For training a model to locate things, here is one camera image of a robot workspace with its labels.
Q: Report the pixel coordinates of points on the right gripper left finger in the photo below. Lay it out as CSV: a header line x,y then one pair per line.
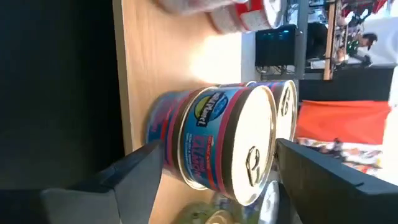
x,y
130,180

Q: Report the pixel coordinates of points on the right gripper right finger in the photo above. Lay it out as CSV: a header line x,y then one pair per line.
x,y
326,193

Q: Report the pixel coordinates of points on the green label tuna can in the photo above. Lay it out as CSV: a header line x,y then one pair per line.
x,y
270,202
199,215

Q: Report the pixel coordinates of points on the blue label seafood can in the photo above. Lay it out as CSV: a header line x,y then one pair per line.
x,y
217,140
286,109
164,118

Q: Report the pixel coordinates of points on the red label seafood can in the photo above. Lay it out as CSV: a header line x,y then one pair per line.
x,y
258,17
192,4
225,20

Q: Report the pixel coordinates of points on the wooden shelf board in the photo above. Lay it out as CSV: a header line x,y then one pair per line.
x,y
149,46

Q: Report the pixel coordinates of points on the patterned colourful cloth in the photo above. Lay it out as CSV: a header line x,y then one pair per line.
x,y
348,155

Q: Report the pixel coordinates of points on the orange hanging cloth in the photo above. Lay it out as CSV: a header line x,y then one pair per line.
x,y
342,121

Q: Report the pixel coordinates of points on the black computer case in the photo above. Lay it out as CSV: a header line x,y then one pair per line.
x,y
275,46

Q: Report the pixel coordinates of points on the person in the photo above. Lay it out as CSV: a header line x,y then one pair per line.
x,y
370,39

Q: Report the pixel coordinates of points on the wooden post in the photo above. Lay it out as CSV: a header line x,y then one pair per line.
x,y
330,40

